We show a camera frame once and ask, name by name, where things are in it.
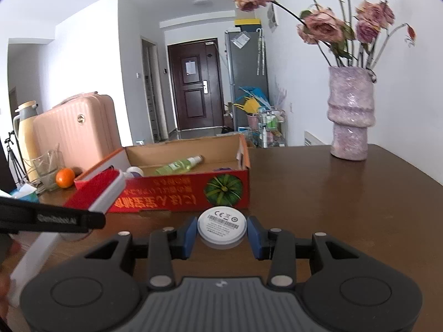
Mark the person's left hand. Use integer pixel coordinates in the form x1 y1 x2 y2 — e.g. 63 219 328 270
0 242 22 307

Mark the purple plume decoration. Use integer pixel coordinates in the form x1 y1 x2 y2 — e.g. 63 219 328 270
273 78 288 106

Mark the yellow thermos jug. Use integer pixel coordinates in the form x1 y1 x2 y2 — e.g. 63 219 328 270
13 101 42 184

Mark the bunch of dried pink roses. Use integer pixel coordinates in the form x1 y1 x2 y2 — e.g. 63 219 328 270
233 0 418 68

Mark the black tripod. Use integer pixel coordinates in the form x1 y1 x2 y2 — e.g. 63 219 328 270
3 131 28 185

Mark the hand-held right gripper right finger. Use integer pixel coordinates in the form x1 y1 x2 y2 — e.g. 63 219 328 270
246 216 360 289

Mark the pink ribbed suitcase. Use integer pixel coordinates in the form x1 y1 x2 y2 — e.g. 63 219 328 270
33 92 122 173

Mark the metal rolling cart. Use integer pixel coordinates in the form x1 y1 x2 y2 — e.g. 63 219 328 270
258 109 287 149

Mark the white leaning board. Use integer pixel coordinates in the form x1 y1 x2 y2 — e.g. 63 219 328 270
304 130 334 147

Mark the white round labelled device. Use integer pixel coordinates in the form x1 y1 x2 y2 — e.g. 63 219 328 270
197 206 247 250

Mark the green spray bottle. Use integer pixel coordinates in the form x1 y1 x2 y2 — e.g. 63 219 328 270
155 155 205 176

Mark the red cardboard box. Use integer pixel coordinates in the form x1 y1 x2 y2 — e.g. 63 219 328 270
74 134 251 213

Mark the white folded umbrella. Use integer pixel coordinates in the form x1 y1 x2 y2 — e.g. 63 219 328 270
256 29 267 76

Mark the grey refrigerator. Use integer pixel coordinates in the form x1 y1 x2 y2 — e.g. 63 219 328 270
224 28 270 134

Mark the black monitor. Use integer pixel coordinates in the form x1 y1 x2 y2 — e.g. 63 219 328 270
0 147 17 194

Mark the clear glass cup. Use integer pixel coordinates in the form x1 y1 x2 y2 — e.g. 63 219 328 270
33 150 61 191

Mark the yellow and black box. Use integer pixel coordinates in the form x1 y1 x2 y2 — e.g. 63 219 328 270
234 17 262 32

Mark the yellow plastic stool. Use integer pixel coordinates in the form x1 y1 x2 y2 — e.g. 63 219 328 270
233 98 260 115

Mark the purple textured vase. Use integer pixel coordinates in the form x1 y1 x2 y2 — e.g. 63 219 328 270
328 66 377 161

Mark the orange fruit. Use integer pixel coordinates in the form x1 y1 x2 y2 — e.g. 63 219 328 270
55 168 76 189

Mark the dark brown entrance door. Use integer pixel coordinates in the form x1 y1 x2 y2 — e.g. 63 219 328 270
167 38 225 131

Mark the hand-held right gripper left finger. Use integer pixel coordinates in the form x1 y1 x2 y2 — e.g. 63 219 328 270
85 216 199 290

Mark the clear document pouch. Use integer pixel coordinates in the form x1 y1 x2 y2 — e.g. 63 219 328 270
231 32 250 48

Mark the blue tissue pack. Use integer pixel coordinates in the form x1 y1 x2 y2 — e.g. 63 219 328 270
10 183 39 203

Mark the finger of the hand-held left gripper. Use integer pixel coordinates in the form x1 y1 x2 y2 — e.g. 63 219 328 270
85 211 106 233

